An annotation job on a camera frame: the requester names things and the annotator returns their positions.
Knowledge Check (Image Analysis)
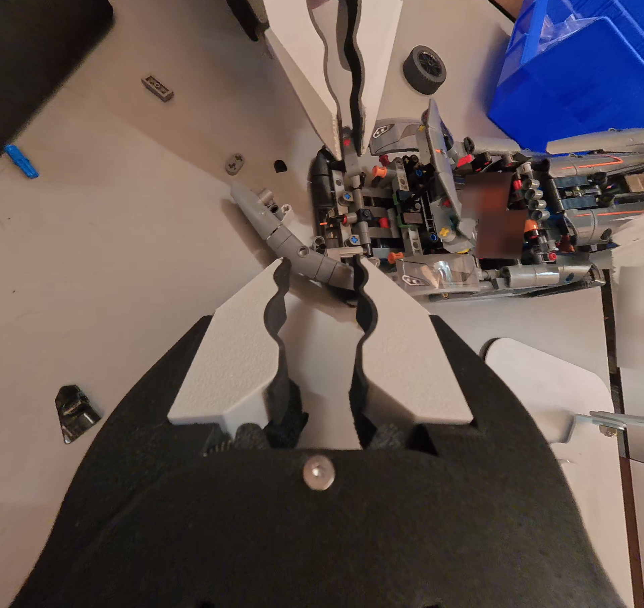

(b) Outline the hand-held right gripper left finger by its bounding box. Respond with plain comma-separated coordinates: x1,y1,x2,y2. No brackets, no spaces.
167,257,309,438

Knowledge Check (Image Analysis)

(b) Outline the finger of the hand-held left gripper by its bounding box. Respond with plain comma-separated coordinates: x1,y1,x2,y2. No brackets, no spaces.
251,0,344,161
329,0,414,157

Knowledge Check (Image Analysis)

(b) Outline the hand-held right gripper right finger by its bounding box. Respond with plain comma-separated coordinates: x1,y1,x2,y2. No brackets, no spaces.
348,256,475,448

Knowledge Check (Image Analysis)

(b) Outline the grey lego fender assembly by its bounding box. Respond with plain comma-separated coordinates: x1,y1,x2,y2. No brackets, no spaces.
230,181,355,294

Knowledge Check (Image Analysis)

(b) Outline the grey lego car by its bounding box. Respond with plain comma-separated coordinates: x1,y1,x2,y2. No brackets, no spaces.
308,97,644,299

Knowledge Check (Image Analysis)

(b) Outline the black lego wheel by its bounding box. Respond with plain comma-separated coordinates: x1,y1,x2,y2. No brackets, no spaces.
402,45,448,96

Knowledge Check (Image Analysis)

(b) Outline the grey lego plate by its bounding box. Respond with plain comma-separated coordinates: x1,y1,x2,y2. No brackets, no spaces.
141,74,174,103

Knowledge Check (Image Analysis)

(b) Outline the black triangular lego panel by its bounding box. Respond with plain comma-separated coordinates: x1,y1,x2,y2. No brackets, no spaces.
54,384,102,444

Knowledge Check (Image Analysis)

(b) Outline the long blue lego pin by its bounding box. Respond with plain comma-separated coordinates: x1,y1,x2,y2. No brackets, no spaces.
4,145,40,180

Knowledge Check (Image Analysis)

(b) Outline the white book stand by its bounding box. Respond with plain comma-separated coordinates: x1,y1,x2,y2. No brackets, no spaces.
477,337,644,452

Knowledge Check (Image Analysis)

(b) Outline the clear plastic bag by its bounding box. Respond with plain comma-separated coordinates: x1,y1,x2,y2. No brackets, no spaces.
551,6,607,35

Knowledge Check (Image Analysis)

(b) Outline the open instruction booklet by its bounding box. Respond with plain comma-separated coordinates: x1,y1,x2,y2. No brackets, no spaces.
599,215,644,372

